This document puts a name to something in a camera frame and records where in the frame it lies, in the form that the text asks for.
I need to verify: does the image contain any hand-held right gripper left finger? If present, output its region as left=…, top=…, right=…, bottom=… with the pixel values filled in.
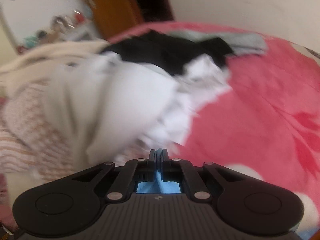
left=72, top=149, right=157, bottom=202

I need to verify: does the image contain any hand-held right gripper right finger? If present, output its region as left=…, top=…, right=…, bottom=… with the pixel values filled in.
left=160, top=149, right=245, bottom=202

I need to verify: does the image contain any light blue t-shirt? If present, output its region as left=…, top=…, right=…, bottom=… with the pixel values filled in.
left=136, top=149, right=182, bottom=195

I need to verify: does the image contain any white crumpled garment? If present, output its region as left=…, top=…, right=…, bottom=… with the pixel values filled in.
left=45, top=52, right=232, bottom=164

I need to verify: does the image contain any black crumpled garment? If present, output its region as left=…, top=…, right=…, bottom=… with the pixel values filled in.
left=101, top=30, right=234, bottom=77

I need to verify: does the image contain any pink floral blanket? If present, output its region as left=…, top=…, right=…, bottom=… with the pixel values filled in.
left=107, top=21, right=320, bottom=230

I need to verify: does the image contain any cream garment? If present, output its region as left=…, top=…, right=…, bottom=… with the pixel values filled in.
left=0, top=40, right=110, bottom=98

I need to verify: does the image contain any cluttered side table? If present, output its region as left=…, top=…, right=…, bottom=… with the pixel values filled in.
left=17, top=9, right=100, bottom=53

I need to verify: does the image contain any wooden wardrobe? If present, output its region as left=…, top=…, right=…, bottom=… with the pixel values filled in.
left=75, top=0, right=175, bottom=40

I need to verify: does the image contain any teal cup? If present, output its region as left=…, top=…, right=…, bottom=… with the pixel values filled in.
left=24, top=36, right=38, bottom=48

